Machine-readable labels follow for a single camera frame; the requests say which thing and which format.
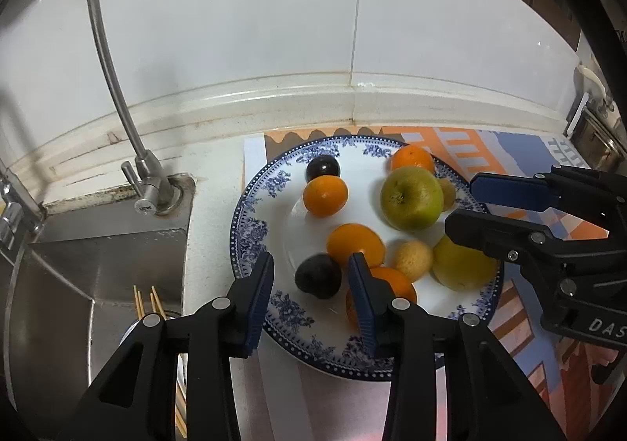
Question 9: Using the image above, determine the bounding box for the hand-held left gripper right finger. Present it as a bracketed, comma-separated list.
[349, 253, 566, 441]

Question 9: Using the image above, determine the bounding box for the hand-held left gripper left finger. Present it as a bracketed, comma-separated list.
[63, 252, 275, 441]

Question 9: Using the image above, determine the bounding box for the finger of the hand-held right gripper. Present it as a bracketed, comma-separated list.
[445, 210, 627, 320]
[469, 165, 627, 238]

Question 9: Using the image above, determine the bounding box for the orange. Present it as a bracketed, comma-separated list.
[326, 223, 387, 269]
[346, 267, 419, 331]
[389, 144, 436, 174]
[303, 175, 350, 219]

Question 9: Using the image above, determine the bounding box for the yellow pear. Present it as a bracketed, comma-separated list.
[431, 234, 499, 292]

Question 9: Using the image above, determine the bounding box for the small yellow fruit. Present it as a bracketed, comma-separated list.
[393, 240, 434, 282]
[437, 178, 458, 213]

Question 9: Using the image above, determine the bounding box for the dark plum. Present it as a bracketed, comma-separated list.
[294, 253, 344, 299]
[306, 154, 342, 182]

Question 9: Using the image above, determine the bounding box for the green apple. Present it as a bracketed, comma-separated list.
[380, 165, 445, 231]

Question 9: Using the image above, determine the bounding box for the blue patterned white plate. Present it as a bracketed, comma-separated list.
[229, 134, 505, 380]

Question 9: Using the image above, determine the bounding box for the colourful foam mat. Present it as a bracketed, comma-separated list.
[242, 125, 627, 441]

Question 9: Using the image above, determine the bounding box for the bundle of bamboo chopsticks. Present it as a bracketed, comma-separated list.
[132, 285, 189, 437]

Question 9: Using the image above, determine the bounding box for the steel sink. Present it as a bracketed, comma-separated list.
[0, 211, 197, 441]

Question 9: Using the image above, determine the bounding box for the tall pull-down faucet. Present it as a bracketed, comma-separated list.
[0, 162, 47, 250]

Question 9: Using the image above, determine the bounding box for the gooseneck steel faucet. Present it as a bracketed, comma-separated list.
[49, 0, 189, 217]

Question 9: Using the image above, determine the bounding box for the steel pot with white handle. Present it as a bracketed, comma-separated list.
[563, 64, 627, 170]

